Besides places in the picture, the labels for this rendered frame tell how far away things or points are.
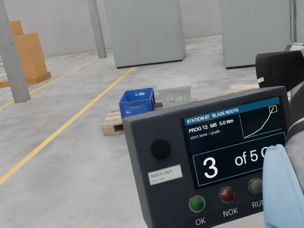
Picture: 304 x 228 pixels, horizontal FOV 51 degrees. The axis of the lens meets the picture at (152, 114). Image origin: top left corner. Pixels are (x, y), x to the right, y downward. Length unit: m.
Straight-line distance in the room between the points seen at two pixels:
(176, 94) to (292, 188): 3.56
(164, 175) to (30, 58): 8.38
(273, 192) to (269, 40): 6.34
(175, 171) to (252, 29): 6.12
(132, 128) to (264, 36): 6.18
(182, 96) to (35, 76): 5.60
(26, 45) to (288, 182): 8.54
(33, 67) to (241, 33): 5.17
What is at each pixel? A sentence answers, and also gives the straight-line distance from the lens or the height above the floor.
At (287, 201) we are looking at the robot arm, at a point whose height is 1.24.
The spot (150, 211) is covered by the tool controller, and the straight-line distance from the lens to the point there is 0.49.
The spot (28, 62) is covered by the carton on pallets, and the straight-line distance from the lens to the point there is 8.85.
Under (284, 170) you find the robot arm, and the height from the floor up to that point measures 1.25.
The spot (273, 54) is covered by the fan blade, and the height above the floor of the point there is 1.15.
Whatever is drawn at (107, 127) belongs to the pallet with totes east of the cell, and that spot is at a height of 0.10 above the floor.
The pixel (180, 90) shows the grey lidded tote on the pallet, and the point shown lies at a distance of 3.81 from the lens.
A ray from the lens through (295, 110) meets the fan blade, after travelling 1.18.
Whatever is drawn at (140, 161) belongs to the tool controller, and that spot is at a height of 1.20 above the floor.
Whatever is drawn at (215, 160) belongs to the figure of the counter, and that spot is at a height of 1.17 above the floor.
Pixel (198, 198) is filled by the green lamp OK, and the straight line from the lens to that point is 0.49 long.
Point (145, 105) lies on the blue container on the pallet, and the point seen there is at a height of 0.30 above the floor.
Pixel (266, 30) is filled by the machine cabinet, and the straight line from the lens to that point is 6.57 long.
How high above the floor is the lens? 1.40
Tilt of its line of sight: 18 degrees down
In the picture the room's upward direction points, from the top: 9 degrees counter-clockwise
